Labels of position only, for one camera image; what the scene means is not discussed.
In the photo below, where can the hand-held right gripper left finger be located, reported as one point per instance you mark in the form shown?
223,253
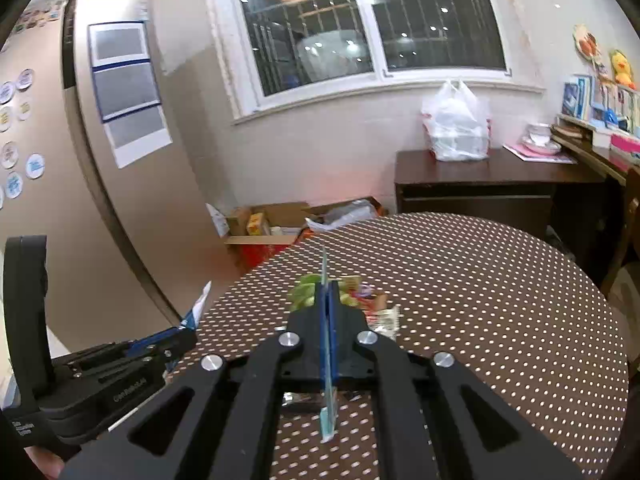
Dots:
320,355

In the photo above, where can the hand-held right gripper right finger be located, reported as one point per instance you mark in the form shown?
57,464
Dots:
337,355

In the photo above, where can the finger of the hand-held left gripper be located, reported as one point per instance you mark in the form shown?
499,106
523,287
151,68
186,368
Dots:
160,360
155,340

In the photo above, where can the white and blue wrapper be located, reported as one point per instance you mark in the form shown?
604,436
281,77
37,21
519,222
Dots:
197,305

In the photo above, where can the printed wrapper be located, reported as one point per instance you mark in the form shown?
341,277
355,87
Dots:
377,310

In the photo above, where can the green leafy vegetable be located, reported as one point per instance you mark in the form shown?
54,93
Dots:
305,292

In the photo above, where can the person's left hand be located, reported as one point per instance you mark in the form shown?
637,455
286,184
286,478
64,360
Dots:
47,462

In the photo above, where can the silver double door refrigerator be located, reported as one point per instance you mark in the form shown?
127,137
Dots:
100,235

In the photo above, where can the red cardboard box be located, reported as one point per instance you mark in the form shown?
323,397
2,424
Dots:
255,252

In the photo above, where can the small yellow box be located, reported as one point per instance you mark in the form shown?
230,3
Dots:
256,225

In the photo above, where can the round polka-dot covered table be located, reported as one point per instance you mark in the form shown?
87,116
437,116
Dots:
500,320

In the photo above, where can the group of round paper magnets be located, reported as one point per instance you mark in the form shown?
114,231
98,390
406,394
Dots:
22,130

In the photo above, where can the white edged grey sheet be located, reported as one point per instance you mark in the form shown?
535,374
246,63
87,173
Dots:
140,135

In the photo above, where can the blue framed grey sheet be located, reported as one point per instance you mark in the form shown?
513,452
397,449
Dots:
119,45
127,91

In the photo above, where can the white plastic bag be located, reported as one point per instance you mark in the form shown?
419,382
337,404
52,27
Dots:
457,125

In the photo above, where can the pink paper mat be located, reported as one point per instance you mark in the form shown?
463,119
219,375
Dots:
542,156

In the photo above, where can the row of small fridge magnets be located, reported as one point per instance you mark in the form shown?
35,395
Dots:
40,15

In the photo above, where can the stacked white bowls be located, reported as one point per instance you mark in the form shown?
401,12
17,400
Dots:
541,139

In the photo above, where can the wooden chair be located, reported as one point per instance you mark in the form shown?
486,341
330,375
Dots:
625,240

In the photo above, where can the white framed window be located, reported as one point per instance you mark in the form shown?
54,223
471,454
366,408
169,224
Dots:
360,25

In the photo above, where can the dark wooden shelf desk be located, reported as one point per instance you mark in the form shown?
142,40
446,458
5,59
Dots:
595,147

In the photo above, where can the pink flat box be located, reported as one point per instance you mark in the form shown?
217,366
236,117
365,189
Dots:
625,144

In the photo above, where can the row of books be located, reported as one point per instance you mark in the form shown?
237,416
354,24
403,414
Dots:
595,105

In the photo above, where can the yellow plush duck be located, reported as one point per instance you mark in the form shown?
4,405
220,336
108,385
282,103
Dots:
623,70

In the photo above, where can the round orange wall decoration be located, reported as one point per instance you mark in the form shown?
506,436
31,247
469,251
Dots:
586,40

